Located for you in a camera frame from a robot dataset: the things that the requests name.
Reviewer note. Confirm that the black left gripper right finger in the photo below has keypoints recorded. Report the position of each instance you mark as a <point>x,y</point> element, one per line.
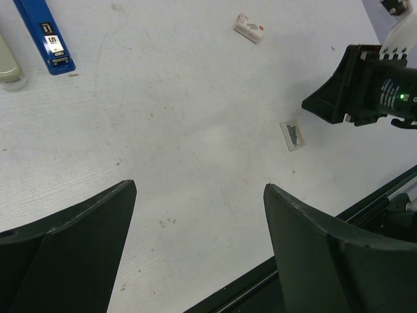
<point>328,265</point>

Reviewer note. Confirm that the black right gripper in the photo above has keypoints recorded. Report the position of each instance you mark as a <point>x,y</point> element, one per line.
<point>341,95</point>

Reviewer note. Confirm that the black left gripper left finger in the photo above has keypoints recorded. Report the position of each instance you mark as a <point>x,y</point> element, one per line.
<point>67,261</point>

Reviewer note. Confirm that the white staple box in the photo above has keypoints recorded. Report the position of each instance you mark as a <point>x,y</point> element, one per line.
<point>248,28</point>

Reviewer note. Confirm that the beige white stapler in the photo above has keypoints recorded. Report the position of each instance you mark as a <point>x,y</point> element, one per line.
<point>12,75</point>

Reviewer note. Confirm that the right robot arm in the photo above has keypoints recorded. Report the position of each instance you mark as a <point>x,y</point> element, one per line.
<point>365,88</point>

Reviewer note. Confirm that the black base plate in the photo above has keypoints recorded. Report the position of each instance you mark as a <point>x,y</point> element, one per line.
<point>389,211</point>

